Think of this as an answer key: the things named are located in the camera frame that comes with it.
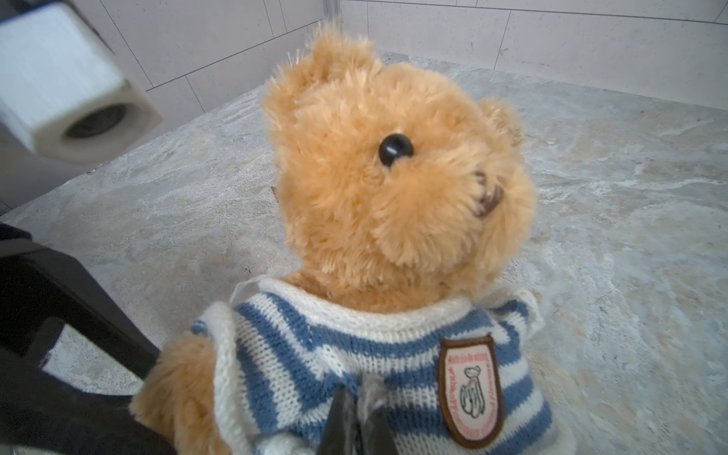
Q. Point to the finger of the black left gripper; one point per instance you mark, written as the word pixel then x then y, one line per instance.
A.
pixel 43 290

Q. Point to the brown plush teddy bear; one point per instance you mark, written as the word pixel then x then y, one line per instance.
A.
pixel 397 191

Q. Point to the left aluminium corner post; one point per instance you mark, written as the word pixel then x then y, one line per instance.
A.
pixel 332 10

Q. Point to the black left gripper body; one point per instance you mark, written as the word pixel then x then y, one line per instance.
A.
pixel 41 411

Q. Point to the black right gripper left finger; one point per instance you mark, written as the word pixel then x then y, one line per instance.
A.
pixel 341 428

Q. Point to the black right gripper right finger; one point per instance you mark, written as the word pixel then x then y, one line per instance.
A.
pixel 376 436

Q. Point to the blue white striped knit sweater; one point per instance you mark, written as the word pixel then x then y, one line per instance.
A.
pixel 455 380

